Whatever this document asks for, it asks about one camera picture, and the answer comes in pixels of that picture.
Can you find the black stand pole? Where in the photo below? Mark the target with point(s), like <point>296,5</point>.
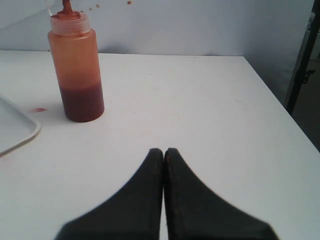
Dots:
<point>301,74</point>

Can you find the red sauce squeeze bottle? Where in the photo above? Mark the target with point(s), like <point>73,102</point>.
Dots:
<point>74,50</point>

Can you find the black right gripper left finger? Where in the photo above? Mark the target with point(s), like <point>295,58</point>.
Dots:
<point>132,213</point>

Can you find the white rectangular tray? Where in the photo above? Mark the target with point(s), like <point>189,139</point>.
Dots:
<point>16,126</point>

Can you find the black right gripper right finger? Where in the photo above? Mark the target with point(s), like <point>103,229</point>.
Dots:
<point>195,212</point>

